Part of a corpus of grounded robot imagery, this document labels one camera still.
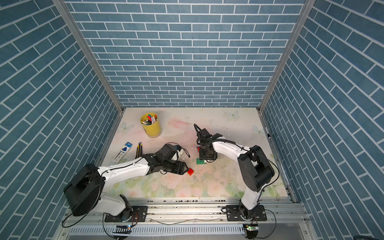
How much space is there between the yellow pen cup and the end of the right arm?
0.34m

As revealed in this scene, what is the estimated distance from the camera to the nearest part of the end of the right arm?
0.67 m

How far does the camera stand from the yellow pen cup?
96 centimetres
